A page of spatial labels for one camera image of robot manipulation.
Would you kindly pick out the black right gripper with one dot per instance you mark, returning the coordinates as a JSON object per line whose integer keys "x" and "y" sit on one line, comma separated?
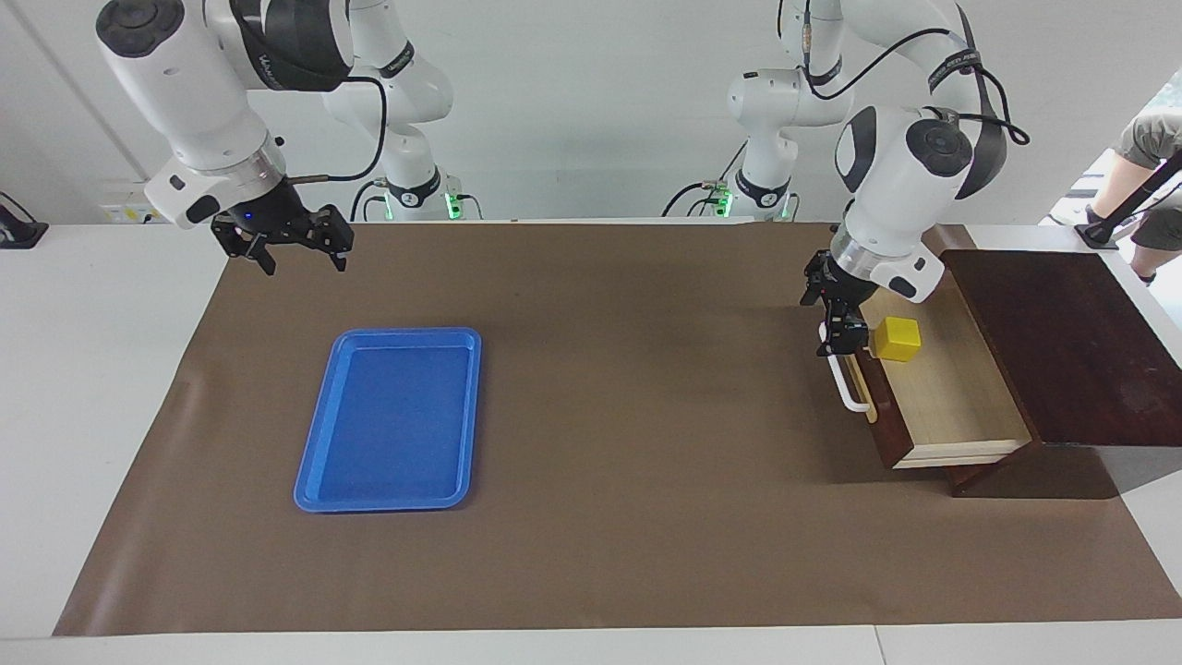
{"x": 272, "y": 214}

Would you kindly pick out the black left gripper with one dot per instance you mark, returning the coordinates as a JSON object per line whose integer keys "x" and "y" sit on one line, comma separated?
{"x": 836, "y": 286}

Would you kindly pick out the yellow cube block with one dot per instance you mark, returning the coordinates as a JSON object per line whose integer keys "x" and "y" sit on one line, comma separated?
{"x": 896, "y": 340}

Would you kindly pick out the wooden drawer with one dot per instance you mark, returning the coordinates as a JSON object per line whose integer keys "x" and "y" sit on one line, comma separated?
{"x": 951, "y": 397}

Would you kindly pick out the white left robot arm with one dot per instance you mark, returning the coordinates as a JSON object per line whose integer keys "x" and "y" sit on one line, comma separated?
{"x": 905, "y": 175}

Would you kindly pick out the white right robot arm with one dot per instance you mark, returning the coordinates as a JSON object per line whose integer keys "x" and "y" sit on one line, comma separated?
{"x": 194, "y": 102}

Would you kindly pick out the blue plastic tray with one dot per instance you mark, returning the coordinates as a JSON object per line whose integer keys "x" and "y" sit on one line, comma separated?
{"x": 388, "y": 416}

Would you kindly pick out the dark wooden cabinet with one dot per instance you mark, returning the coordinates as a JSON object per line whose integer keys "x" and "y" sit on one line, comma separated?
{"x": 1090, "y": 351}

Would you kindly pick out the brown paper table mat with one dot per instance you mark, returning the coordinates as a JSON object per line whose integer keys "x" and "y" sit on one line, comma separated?
{"x": 646, "y": 508}

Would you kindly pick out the small black stand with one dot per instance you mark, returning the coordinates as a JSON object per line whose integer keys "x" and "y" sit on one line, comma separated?
{"x": 18, "y": 231}

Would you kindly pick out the black stand with pole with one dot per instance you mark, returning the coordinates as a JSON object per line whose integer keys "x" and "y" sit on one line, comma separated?
{"x": 1099, "y": 235}

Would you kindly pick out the person in grey shorts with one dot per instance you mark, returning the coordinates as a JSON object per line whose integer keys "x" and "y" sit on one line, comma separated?
{"x": 1154, "y": 129}

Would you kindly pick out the white wall socket box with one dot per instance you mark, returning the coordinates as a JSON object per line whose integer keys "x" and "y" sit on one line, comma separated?
{"x": 129, "y": 214}

